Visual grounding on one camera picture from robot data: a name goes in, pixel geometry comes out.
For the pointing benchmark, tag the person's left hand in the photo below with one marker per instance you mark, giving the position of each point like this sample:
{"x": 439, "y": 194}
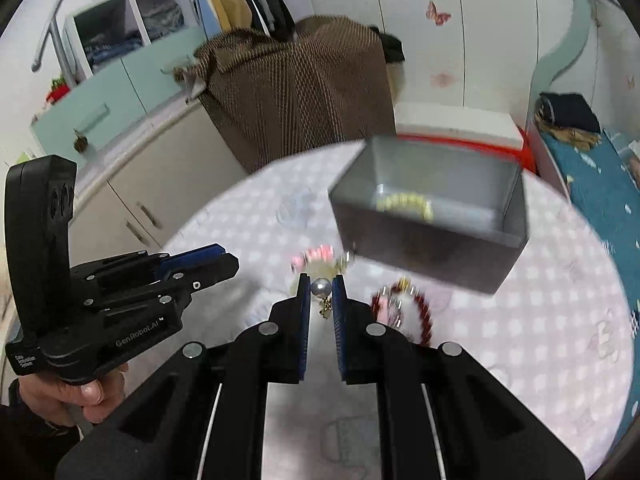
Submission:
{"x": 65, "y": 396}

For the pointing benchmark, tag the folded grey-blue clothes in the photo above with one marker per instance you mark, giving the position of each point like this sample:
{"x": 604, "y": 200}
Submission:
{"x": 162, "y": 20}

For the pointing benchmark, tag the teal patterned bed cover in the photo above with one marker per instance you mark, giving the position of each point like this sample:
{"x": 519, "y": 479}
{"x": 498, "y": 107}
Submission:
{"x": 600, "y": 220}

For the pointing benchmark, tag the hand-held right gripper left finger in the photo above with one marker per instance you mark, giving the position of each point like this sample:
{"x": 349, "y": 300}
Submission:
{"x": 302, "y": 312}

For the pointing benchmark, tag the white flat board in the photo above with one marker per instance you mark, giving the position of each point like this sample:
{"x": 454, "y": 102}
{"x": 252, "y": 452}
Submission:
{"x": 450, "y": 125}

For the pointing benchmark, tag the mint and white cabinet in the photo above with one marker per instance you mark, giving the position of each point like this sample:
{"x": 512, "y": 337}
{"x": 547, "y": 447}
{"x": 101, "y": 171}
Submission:
{"x": 140, "y": 85}

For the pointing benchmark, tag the pearl earring with gold charm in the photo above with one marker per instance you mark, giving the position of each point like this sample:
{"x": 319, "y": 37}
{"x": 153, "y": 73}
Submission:
{"x": 318, "y": 288}

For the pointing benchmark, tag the red ornament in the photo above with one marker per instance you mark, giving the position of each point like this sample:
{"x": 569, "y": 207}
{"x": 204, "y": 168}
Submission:
{"x": 57, "y": 92}

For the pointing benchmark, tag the mint green bed headboard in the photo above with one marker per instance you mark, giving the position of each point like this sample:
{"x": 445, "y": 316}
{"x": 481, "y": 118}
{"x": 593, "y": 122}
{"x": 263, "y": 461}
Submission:
{"x": 570, "y": 45}

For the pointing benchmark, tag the white wardrobe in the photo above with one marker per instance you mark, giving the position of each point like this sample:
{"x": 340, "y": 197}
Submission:
{"x": 500, "y": 35}

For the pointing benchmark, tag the grey metal handrail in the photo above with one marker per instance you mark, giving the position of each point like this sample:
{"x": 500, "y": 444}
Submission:
{"x": 47, "y": 25}

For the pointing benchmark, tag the person's left forearm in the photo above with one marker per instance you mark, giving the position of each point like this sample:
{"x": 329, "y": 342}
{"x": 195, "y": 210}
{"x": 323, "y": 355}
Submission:
{"x": 25, "y": 442}

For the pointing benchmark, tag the folded tan clothes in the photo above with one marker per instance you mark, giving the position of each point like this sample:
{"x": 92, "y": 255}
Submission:
{"x": 575, "y": 138}

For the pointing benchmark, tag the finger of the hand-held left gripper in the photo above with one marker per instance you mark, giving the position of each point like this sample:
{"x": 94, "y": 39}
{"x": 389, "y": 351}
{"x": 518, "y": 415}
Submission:
{"x": 195, "y": 256}
{"x": 210, "y": 272}

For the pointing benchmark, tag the folded blue jeans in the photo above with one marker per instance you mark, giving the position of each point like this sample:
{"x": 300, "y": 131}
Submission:
{"x": 110, "y": 50}

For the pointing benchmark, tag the pale pink butterfly sticker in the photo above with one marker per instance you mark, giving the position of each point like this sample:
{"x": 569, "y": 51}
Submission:
{"x": 442, "y": 80}

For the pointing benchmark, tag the pink checked tablecloth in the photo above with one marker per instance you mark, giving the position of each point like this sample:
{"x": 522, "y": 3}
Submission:
{"x": 525, "y": 310}

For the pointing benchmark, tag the folded navy clothes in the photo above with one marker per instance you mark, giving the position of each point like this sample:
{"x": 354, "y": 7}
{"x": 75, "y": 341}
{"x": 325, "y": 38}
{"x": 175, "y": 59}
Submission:
{"x": 570, "y": 110}

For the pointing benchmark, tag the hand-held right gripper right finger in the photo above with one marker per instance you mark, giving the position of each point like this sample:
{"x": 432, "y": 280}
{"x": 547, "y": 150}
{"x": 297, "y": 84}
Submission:
{"x": 340, "y": 320}

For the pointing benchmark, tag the black garment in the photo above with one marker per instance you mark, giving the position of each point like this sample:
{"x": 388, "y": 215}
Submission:
{"x": 392, "y": 47}

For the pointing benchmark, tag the grey metal box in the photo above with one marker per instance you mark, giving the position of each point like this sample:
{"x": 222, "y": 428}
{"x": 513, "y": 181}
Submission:
{"x": 425, "y": 260}

